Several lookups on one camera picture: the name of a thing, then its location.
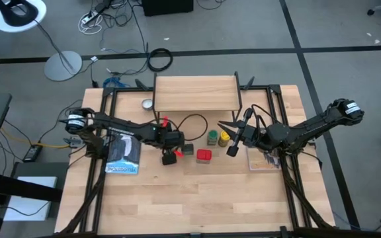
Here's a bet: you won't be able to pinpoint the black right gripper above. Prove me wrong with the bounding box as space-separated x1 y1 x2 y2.
217 108 264 158

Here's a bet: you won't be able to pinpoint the black desk foot bar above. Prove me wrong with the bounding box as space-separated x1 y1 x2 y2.
0 170 63 203

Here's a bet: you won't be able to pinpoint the coiled black cable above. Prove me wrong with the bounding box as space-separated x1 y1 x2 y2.
147 47 174 73

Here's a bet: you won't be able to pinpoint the white coiled cable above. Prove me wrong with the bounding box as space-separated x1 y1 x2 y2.
77 13 105 36

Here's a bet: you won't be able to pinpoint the tangled black cables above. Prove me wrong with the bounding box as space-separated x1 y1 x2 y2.
99 0 135 50

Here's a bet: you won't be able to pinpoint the white panel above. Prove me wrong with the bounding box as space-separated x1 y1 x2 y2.
3 176 58 221

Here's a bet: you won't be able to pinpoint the black box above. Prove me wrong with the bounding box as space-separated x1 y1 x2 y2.
142 0 194 17

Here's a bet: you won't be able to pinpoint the black floor tape strip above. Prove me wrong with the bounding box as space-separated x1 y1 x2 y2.
278 0 362 231
0 44 381 65

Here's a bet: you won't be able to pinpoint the yellow cable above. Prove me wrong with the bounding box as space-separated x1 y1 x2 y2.
0 127 71 149

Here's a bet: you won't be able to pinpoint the thin blue floor cable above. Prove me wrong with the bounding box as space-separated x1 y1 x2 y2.
100 47 150 56

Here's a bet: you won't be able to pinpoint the green lid spice jar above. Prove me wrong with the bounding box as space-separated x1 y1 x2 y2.
206 129 219 146

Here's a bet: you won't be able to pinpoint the thin black floor cable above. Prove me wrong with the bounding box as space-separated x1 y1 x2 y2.
0 200 51 218

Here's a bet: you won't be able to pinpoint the wooden shelf black legs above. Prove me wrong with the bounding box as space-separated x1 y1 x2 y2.
152 71 243 125

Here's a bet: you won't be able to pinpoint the white floor lamp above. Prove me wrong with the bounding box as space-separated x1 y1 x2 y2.
0 0 83 82

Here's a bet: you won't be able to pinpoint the Yellowstone book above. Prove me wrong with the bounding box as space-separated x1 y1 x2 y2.
104 130 142 175

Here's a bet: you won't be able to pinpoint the yellow lid spice jar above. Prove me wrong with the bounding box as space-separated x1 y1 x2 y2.
218 130 231 148

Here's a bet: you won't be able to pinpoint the long black floor cable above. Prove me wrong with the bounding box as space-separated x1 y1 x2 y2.
124 0 150 54

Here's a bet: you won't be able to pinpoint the black cable white plug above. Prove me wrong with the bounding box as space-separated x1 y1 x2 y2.
106 61 150 76

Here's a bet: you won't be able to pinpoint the blue cable bundle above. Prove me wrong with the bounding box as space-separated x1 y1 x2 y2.
103 76 128 89

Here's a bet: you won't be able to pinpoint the black power cable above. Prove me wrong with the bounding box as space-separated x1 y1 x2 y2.
38 99 84 145

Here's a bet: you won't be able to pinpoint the red lid spice container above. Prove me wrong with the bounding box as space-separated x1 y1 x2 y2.
196 148 212 165

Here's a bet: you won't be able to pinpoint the Acadia book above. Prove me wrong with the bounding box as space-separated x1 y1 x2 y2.
246 147 282 172

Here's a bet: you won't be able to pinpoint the black cable white tag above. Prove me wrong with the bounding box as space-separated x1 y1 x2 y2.
77 55 101 89

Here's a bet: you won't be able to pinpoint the grey floor box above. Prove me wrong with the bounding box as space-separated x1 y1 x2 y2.
10 161 69 199

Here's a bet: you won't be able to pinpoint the black object on stand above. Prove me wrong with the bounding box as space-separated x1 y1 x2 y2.
0 0 39 27

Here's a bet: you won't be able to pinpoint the black power adapter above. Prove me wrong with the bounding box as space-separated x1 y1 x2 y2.
22 144 43 163

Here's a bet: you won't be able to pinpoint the white power strip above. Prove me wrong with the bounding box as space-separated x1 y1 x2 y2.
80 9 101 24

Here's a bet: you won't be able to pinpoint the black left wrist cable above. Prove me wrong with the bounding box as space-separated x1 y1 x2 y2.
169 114 208 142

